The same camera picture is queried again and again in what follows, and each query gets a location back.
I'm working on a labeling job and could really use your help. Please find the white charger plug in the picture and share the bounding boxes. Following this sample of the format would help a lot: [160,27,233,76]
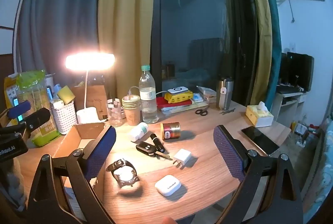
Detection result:
[173,149,192,168]

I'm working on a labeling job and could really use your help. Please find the red book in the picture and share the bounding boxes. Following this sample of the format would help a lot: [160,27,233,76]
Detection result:
[156,96,194,111]

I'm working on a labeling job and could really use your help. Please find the beige paper folder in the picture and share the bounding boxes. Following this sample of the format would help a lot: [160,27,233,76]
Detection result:
[160,102,209,113]

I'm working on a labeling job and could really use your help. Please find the red and gold tin can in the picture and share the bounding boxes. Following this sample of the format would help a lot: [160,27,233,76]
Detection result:
[160,122,181,140]

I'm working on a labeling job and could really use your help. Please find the steel thermos flask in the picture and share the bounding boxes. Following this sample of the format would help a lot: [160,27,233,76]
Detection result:
[216,77,234,110]

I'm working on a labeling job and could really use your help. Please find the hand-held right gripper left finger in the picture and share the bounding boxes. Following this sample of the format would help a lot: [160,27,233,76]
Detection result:
[26,125,117,224]

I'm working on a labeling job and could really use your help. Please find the white power bank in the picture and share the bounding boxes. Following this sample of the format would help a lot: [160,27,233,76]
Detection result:
[167,86,188,95]

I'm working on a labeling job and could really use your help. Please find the brown cardboard box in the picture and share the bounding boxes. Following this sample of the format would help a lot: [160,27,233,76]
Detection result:
[51,122,110,214]

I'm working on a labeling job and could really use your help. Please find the yellow tissue box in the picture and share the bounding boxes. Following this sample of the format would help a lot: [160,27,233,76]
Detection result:
[246,101,274,128]

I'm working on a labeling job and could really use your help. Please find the white plastic basket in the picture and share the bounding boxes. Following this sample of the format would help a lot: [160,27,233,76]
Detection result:
[51,100,78,134]

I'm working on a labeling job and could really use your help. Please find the black flashlight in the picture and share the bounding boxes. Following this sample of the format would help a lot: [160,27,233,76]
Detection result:
[150,133,165,153]

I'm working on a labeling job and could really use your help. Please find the white low cabinet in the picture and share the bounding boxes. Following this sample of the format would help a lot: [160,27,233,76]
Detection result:
[271,85,307,128]

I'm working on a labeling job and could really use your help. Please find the air conditioner power cord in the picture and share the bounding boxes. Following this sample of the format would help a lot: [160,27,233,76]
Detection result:
[288,0,296,23]

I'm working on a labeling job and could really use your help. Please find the black smartphone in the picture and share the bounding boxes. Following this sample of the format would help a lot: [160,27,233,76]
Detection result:
[241,126,280,157]

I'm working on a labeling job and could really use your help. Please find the black car key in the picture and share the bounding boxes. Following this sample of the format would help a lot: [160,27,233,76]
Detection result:
[136,142,171,159]

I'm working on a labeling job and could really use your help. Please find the green and clear plastic packet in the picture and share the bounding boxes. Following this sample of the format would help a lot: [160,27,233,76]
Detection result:
[17,70,61,148]

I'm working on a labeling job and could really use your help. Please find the wide teal curtain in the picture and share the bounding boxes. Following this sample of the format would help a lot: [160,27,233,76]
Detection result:
[16,0,106,110]

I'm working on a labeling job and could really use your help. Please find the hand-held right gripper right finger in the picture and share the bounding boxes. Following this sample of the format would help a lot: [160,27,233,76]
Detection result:
[213,124,305,224]

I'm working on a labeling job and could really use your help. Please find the brown paper bag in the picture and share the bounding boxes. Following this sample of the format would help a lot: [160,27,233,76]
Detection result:
[71,85,108,120]

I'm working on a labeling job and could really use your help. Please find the yellow card package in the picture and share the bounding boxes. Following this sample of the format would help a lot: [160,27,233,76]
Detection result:
[4,76,21,110]

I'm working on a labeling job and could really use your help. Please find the wide mustard yellow curtain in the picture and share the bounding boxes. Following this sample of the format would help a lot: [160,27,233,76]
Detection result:
[97,0,157,110]

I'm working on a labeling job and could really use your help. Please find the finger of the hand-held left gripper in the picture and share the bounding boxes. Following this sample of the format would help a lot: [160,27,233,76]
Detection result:
[25,107,52,134]
[6,100,32,120]

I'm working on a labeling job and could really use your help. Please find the white desk lamp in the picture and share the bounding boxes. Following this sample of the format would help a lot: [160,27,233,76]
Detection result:
[65,52,115,124]

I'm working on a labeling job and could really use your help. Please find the stack of brown paper cups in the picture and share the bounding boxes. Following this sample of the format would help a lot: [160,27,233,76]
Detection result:
[122,95,142,126]

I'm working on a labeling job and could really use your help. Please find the black monitor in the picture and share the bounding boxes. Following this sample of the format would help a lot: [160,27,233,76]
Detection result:
[280,52,314,92]

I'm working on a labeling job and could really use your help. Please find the small white carton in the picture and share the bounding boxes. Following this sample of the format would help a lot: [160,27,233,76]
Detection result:
[51,99,65,110]

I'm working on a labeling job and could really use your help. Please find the narrow mustard yellow curtain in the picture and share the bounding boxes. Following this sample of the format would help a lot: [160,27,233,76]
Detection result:
[241,0,273,107]

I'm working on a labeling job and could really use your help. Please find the yellow sponge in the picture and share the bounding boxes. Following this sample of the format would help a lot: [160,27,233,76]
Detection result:
[57,86,76,105]

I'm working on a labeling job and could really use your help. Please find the white flat boxes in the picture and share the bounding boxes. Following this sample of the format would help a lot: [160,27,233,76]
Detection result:
[196,86,217,103]

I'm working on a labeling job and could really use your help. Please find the black wristwatch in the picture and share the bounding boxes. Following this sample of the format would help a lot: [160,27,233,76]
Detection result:
[106,158,139,189]

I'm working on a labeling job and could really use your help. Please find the clear water bottle green cap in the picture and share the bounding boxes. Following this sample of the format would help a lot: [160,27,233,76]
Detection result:
[139,65,159,124]

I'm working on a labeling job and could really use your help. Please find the narrow teal curtain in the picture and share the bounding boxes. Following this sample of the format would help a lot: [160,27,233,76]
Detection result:
[253,0,283,110]

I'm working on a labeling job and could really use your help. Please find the dark glass sliding door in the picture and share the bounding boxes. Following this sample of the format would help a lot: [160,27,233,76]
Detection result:
[151,0,258,107]

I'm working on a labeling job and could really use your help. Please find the white earbuds case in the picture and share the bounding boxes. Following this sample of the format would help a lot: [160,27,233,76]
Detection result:
[155,174,182,197]

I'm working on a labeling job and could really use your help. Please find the bundle of small clear bottles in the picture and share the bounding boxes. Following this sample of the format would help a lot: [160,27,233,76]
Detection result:
[107,98,125,128]

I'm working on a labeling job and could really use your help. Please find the yellow wet wipes packet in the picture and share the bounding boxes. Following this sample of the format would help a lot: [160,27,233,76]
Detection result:
[164,90,193,104]

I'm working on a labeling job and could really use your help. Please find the white pill bottle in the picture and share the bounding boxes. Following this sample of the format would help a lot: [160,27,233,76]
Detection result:
[129,122,149,142]

